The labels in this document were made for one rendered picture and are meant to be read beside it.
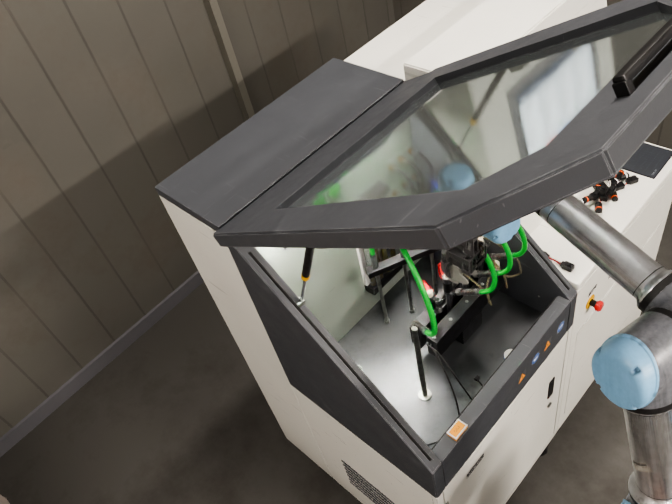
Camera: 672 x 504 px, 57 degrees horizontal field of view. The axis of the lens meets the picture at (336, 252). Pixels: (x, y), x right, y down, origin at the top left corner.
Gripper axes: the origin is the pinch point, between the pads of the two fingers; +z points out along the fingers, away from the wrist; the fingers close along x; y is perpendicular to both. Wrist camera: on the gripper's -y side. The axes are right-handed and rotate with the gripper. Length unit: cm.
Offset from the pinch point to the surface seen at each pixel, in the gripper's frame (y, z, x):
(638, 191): 13, 26, 79
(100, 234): -180, 58, -31
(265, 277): -29.5, -14.5, -34.6
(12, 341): -179, 75, -89
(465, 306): -4.8, 25.7, 9.8
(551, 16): -19, -30, 74
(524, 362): 17.2, 30.5, 5.9
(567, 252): 8, 26, 44
